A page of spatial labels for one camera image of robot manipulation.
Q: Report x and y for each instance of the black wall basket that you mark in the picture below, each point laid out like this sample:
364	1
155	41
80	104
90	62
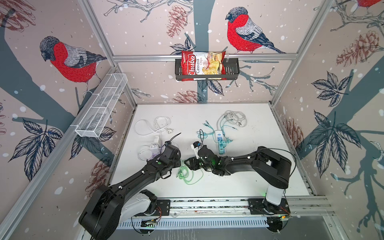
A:
230	65

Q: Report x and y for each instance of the purple power socket strip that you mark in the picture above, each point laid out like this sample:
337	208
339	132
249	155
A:
156	150

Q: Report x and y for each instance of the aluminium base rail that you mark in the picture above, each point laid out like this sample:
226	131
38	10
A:
224	207

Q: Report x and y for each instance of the red cassava chips bag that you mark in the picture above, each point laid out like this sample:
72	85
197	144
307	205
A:
196	64

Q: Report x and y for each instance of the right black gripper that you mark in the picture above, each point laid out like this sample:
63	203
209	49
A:
192	162

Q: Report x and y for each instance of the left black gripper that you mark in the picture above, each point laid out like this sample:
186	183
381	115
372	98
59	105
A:
178	162

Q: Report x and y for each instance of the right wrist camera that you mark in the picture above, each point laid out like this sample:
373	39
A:
196	146

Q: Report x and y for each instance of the white wire mesh basket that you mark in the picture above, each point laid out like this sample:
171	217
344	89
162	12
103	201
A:
100	110

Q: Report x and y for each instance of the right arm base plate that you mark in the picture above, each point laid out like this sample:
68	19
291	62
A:
260	206

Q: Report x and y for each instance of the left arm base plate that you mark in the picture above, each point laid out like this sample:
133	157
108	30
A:
161	208

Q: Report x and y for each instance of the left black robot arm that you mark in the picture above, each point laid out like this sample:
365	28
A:
101	215

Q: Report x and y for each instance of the white power strip blue outlets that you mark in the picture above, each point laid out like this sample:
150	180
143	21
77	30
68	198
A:
219	132

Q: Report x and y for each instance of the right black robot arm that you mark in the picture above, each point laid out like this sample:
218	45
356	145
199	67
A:
274	168

